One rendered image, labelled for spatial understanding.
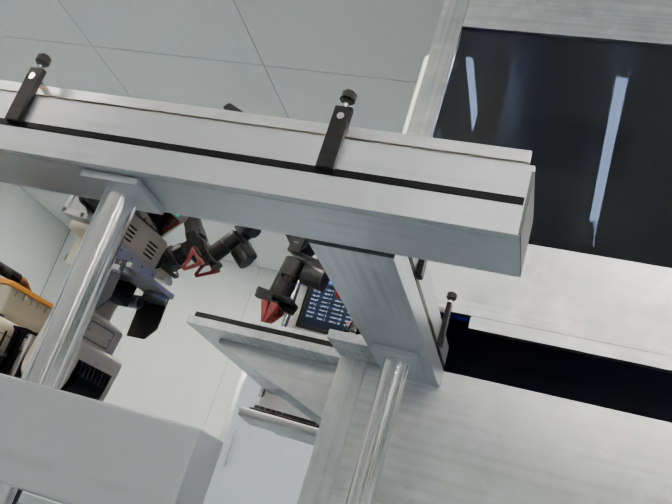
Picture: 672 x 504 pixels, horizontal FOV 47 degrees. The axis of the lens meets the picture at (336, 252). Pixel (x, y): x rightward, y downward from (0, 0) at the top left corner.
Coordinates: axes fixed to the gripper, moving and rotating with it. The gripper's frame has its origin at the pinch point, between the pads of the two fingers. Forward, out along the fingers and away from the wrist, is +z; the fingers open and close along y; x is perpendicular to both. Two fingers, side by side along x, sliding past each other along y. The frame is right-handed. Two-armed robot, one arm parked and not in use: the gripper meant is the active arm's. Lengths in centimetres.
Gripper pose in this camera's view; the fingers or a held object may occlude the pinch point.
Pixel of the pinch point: (262, 328)
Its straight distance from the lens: 193.5
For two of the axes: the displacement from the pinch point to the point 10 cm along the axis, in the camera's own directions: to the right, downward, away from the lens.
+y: 8.8, 3.1, -3.6
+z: -4.2, 8.6, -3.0
